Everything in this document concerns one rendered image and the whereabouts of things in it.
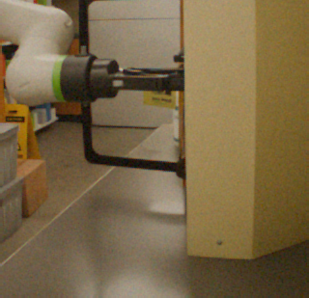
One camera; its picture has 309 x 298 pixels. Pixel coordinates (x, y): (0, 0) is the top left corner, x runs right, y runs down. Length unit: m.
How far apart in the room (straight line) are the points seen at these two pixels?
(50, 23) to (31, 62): 0.11
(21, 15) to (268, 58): 0.55
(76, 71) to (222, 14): 0.33
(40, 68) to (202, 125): 0.36
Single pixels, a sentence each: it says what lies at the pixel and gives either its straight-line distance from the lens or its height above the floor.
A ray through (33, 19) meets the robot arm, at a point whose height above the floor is 1.33.
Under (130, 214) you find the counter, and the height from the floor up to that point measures 0.94.
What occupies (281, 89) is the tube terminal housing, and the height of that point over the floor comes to 1.22.
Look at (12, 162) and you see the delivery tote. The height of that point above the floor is 0.44.
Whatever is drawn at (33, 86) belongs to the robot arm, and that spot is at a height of 1.21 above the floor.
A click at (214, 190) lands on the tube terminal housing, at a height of 1.06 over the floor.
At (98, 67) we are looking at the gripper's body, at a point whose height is 1.24.
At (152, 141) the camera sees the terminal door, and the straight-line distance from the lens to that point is 1.30.
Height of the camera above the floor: 1.37
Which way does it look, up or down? 11 degrees down
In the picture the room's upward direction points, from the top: 1 degrees counter-clockwise
